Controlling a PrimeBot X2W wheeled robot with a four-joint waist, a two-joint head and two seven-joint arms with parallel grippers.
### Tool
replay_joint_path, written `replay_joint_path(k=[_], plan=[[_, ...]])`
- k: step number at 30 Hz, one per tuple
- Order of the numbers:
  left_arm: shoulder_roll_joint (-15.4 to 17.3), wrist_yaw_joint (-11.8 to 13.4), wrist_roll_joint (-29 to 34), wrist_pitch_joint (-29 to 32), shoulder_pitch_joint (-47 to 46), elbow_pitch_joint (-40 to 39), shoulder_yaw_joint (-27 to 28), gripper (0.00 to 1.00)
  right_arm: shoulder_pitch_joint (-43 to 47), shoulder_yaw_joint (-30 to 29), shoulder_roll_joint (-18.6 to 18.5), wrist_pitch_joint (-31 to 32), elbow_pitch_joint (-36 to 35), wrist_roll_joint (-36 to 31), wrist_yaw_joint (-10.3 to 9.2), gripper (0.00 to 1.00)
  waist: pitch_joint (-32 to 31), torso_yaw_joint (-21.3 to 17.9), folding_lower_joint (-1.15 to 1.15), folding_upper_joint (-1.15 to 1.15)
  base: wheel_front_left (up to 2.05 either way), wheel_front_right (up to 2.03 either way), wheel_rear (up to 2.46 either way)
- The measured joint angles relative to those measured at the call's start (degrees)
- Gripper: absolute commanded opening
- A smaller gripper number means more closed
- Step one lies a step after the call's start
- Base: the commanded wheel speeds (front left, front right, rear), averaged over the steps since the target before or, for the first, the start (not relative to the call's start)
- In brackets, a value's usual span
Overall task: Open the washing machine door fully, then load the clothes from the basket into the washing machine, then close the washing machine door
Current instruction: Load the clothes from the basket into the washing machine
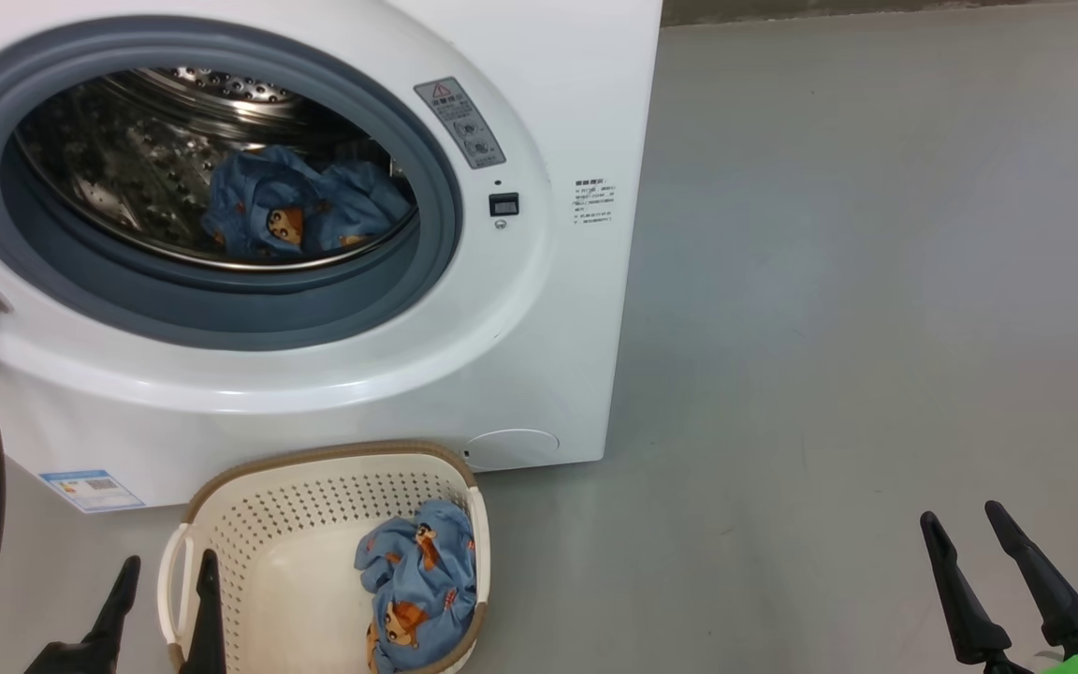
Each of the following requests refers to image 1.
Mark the grey warning instruction sticker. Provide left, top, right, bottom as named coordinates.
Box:
left=414, top=77, right=506, bottom=170

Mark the white washing machine body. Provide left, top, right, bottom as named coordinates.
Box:
left=0, top=0, right=663, bottom=514

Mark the perforated steel washer drum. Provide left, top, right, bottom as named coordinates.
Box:
left=13, top=66, right=420, bottom=272

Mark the cream perforated laundry basket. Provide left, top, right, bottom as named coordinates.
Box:
left=157, top=440, right=491, bottom=674

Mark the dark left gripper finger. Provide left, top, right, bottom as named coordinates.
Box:
left=80, top=556, right=142, bottom=674
left=179, top=549, right=227, bottom=674

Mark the grey rubber door gasket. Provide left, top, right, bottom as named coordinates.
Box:
left=0, top=17, right=463, bottom=352

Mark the blue cartoon print garment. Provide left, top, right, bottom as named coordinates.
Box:
left=200, top=145, right=414, bottom=260
left=355, top=499, right=477, bottom=674

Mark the blue energy label sticker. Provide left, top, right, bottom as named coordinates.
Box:
left=38, top=468, right=145, bottom=514

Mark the round white filter cover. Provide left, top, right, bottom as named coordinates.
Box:
left=462, top=428, right=561, bottom=472

